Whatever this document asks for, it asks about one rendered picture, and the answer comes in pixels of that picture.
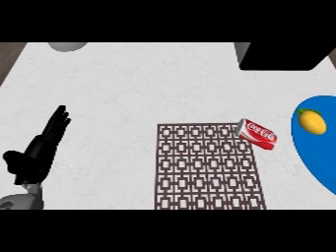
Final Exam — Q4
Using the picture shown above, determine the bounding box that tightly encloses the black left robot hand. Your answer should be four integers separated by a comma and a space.
2, 104, 73, 186

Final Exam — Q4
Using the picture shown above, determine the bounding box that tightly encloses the brown patterned placemat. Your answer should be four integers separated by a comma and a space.
153, 122, 268, 211

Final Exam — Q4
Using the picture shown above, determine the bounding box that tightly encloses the yellow lemon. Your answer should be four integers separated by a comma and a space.
295, 108, 329, 136

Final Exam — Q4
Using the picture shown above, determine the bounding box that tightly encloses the blue plate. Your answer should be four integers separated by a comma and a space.
291, 94, 336, 205

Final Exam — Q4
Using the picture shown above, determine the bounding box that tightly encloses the grey round object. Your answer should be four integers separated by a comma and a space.
46, 41, 89, 53

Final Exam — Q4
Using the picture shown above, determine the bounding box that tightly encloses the red soda can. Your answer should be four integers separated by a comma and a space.
236, 118, 280, 152

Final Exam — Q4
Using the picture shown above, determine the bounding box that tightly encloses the black box appliance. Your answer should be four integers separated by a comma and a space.
233, 41, 336, 72

